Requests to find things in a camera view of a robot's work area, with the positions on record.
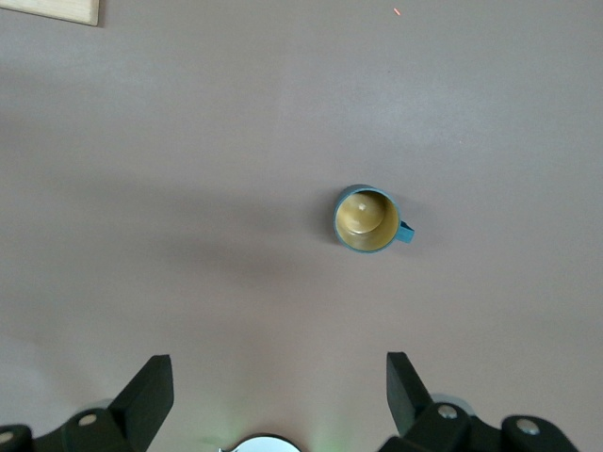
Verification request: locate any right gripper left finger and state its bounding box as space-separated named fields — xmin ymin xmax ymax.
xmin=0 ymin=354 xmax=175 ymax=452

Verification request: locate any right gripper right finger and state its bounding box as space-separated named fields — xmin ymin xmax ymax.
xmin=379 ymin=350 xmax=579 ymax=452

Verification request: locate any teal cup yellow inside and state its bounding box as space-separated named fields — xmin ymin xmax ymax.
xmin=333 ymin=183 xmax=416 ymax=255

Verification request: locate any wooden cutting board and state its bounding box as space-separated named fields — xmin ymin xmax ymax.
xmin=0 ymin=0 xmax=101 ymax=27

